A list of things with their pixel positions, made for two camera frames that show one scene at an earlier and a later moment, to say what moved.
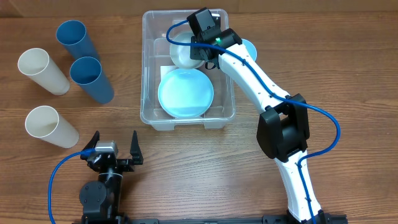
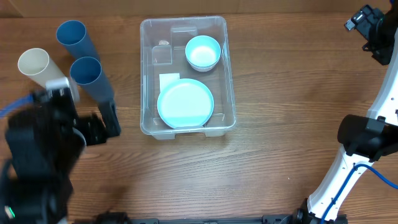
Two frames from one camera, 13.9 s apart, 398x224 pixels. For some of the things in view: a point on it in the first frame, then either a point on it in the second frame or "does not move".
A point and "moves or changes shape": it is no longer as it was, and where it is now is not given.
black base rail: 265,219 does not move
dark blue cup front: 87,73 does not move
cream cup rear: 35,64 does not move
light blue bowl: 250,48 moves or changes shape
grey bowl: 181,54 -> 203,70
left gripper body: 123,163 -> 100,134
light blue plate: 185,93 moves or changes shape
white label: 166,69 -> 165,78
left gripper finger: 135,151 -> 111,117
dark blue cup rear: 73,35 does not move
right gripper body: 199,51 -> 379,28
